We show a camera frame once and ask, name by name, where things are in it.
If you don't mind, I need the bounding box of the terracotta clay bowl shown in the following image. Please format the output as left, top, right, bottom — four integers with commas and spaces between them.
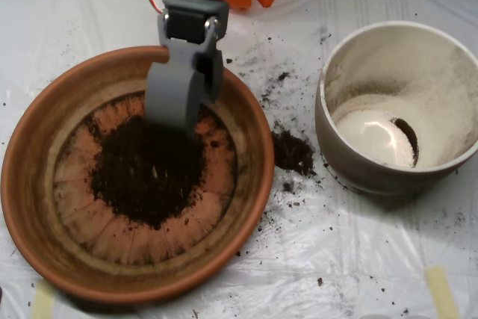
0, 45, 276, 306

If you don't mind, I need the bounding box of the white plastic sheet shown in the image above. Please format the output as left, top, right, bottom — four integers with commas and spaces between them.
0, 0, 478, 319

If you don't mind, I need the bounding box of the spilled dark soil heap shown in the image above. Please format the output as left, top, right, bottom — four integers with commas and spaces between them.
271, 130, 317, 176

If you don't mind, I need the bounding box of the white ceramic pot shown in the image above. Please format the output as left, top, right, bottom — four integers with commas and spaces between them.
313, 19, 478, 204

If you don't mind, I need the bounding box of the beige masking tape strip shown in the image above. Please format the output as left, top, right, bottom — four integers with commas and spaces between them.
424, 265, 460, 319
30, 279, 56, 319

